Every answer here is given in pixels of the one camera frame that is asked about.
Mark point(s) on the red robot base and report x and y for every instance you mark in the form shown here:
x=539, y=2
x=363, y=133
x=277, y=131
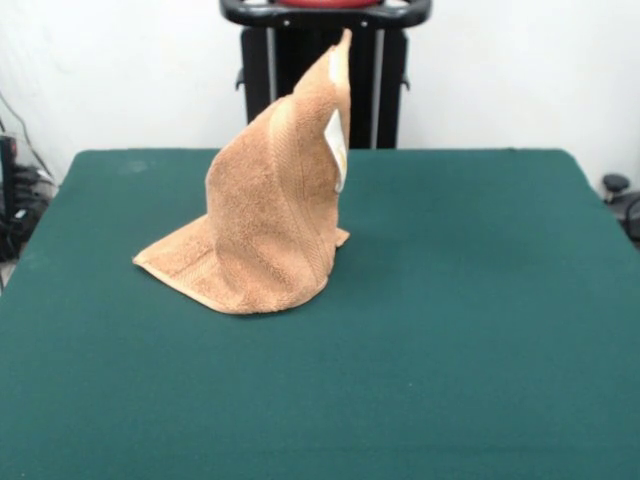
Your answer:
x=325, y=2

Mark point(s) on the black chair base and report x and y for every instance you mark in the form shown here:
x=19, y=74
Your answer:
x=616, y=182

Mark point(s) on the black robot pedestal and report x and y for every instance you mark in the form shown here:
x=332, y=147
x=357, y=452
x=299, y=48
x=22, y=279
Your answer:
x=370, y=100

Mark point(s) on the tan terry towel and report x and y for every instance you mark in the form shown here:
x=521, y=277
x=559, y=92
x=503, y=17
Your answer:
x=270, y=215

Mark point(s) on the black box with red light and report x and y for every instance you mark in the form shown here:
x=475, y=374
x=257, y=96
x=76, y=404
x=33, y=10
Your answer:
x=7, y=170

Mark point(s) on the dark green table cloth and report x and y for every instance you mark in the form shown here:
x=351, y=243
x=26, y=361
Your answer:
x=400, y=390

